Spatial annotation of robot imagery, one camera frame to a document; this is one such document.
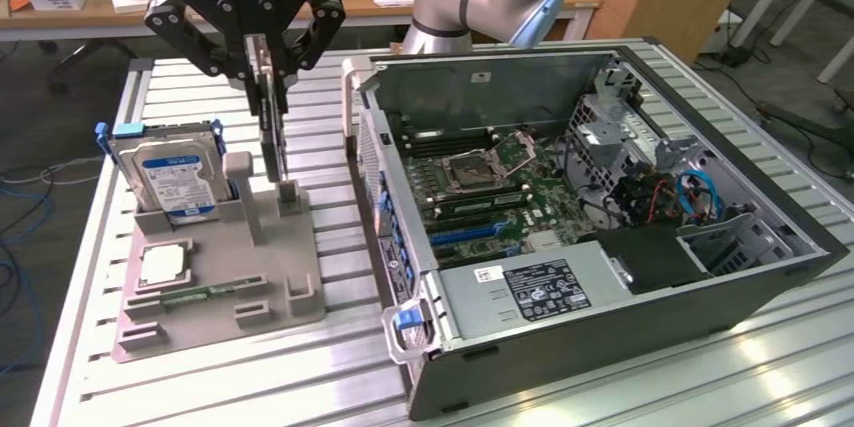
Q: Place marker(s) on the black graphics card silver bracket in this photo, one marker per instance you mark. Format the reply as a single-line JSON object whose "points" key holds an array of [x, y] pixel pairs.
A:
{"points": [[273, 147]]}

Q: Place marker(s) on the black office chair base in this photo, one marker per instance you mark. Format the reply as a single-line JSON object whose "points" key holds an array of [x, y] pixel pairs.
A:
{"points": [[87, 54]]}

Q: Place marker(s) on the hard disk in blue caddy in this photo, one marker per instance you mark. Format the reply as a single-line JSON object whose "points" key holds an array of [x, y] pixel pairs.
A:
{"points": [[169, 182]]}

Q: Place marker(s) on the CPU socket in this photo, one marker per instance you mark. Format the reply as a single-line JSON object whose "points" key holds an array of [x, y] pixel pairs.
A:
{"points": [[470, 169]]}

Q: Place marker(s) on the metal socket cover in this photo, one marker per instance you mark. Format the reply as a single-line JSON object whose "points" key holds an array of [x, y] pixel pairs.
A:
{"points": [[516, 154]]}

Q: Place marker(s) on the installed dark RAM stick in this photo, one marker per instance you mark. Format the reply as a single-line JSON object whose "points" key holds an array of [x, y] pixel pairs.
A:
{"points": [[480, 202]]}

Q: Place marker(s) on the silver perforated drive cage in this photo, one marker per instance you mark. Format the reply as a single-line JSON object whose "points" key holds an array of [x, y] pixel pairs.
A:
{"points": [[600, 112]]}

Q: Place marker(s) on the grey plastic parts rack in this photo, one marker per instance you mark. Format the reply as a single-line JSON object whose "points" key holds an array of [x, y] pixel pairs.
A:
{"points": [[220, 267]]}

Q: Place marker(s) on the silver CPU chip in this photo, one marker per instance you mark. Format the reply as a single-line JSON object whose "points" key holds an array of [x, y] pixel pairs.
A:
{"points": [[163, 267]]}

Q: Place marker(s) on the blue expansion slot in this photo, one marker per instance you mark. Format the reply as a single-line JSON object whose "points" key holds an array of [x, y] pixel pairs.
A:
{"points": [[460, 235]]}

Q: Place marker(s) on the green motherboard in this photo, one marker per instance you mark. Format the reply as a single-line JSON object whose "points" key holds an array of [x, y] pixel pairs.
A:
{"points": [[554, 207]]}

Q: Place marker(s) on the green RAM stick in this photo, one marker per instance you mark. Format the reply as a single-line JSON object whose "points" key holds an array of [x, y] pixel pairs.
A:
{"points": [[203, 293]]}

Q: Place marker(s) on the grey power supply unit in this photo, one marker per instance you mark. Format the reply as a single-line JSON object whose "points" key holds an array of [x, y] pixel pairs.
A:
{"points": [[467, 297]]}

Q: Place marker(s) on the blue case latch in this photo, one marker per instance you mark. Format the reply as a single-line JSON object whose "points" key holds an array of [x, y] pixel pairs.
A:
{"points": [[407, 321]]}

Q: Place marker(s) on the black plastic air shroud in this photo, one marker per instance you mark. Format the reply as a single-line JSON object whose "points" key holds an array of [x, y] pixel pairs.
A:
{"points": [[647, 257]]}

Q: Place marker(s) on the black floor stand base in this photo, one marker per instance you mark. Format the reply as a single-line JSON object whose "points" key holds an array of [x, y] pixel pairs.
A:
{"points": [[807, 122]]}

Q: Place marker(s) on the open black PC case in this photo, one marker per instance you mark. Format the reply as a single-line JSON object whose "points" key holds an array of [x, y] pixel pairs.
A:
{"points": [[600, 347]]}

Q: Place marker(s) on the silver disk bay bracket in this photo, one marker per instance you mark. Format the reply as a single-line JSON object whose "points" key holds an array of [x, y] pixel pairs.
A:
{"points": [[720, 234]]}

